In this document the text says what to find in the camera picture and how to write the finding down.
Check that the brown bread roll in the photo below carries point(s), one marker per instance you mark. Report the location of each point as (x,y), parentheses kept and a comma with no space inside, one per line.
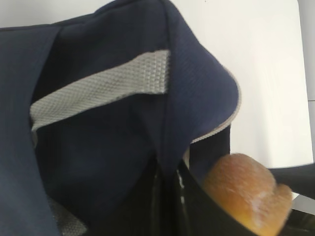
(248,192)

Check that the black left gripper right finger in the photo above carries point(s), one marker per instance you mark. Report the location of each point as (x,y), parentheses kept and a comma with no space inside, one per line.
(196,214)

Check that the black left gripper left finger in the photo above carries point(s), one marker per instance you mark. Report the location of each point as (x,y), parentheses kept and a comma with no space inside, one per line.
(143,212)

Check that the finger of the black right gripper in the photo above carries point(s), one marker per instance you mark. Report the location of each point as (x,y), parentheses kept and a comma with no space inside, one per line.
(300,179)

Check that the navy blue lunch bag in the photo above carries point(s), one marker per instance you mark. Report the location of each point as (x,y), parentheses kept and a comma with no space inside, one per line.
(86,103)

